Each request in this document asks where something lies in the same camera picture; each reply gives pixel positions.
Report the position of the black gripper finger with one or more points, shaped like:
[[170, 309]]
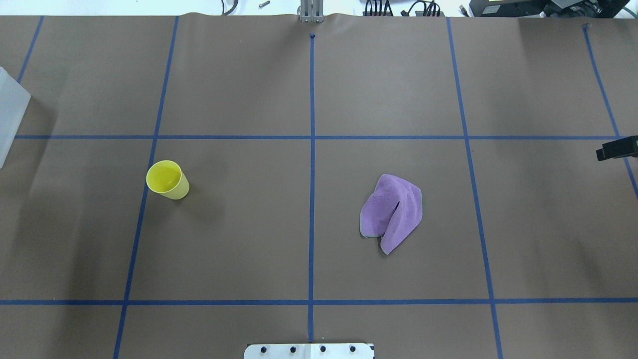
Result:
[[621, 148]]

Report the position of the yellow plastic cup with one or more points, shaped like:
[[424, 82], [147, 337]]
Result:
[[167, 179]]

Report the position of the translucent plastic storage box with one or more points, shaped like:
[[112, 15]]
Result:
[[14, 100]]

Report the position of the purple cloth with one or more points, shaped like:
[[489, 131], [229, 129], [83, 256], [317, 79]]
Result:
[[392, 212]]

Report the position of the aluminium frame post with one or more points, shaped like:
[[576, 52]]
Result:
[[311, 11]]

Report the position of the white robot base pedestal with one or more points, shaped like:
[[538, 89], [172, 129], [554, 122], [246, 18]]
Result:
[[311, 351]]

